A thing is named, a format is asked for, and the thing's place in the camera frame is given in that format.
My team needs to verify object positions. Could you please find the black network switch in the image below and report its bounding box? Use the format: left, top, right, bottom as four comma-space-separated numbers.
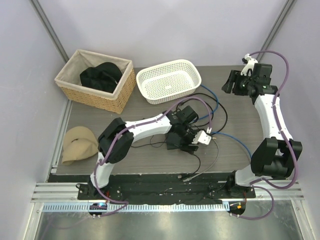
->
165, 132, 186, 151

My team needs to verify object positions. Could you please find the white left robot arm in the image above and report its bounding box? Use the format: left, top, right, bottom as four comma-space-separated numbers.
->
89, 106, 199, 200

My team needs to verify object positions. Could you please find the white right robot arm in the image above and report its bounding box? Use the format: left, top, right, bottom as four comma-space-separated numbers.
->
221, 63, 303, 198

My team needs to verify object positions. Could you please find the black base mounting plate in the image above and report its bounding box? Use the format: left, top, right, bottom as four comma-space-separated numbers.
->
75, 181, 256, 203

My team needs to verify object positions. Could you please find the white perforated plastic basket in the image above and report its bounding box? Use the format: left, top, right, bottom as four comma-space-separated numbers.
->
136, 59, 202, 105

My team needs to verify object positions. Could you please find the black cap in basket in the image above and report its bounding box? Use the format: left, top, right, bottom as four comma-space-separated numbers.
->
79, 62, 123, 94

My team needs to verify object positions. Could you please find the beige cap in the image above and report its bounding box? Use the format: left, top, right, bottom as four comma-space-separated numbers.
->
61, 126, 98, 166

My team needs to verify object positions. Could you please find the wicker basket with liner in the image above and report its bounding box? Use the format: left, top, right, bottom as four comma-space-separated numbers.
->
54, 49, 136, 114

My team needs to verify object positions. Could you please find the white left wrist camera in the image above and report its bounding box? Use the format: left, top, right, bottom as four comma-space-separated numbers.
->
192, 130, 212, 146

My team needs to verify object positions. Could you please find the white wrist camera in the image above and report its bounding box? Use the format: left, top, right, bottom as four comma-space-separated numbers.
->
240, 53, 259, 77
192, 130, 212, 146

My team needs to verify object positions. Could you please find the thin black adapter cord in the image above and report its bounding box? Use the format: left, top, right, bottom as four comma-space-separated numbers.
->
131, 138, 202, 174

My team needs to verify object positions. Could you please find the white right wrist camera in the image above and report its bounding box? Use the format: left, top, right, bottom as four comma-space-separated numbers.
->
240, 53, 259, 77

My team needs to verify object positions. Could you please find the grey ethernet cable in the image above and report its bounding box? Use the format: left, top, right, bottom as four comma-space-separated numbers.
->
181, 136, 221, 182

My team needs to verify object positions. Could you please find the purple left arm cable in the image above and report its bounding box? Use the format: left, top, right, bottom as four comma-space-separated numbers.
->
93, 96, 213, 218

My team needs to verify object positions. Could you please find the aluminium front rail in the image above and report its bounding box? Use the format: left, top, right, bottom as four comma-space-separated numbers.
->
31, 181, 304, 213

